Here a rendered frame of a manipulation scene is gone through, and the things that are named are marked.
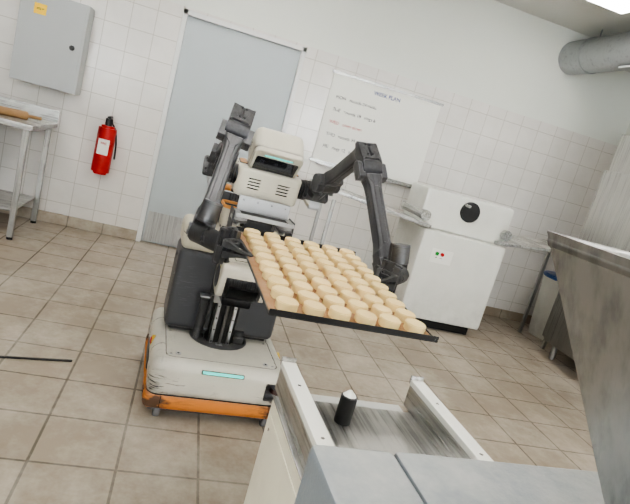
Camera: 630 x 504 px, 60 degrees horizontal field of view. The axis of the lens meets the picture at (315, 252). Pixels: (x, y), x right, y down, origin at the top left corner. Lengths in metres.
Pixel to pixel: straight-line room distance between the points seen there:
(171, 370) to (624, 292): 2.27
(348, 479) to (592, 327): 0.13
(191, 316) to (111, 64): 2.99
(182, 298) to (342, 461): 2.39
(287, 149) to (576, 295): 2.01
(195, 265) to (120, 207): 2.70
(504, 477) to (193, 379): 2.18
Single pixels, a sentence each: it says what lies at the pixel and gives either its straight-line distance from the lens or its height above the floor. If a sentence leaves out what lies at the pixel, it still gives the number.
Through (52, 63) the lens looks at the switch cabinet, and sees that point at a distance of 5.06.
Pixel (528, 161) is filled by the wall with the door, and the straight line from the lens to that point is 6.10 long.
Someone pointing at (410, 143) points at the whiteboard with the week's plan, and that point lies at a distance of 5.49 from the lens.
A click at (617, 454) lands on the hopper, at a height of 1.24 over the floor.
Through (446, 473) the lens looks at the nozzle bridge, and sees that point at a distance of 0.33.
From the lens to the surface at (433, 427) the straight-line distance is 1.13.
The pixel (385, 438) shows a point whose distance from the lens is 1.08.
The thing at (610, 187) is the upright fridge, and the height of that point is 1.60.
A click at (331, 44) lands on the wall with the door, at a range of 5.28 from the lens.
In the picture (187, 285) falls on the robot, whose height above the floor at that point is 0.52.
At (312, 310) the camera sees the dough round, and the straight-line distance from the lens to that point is 1.16.
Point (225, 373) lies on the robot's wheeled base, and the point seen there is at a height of 0.25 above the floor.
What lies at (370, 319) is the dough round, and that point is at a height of 0.99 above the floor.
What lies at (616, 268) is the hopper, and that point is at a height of 1.31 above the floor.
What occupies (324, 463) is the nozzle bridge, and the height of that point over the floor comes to 1.18.
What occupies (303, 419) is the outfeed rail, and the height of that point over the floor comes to 0.89.
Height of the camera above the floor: 1.33
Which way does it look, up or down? 11 degrees down
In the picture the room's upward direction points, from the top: 16 degrees clockwise
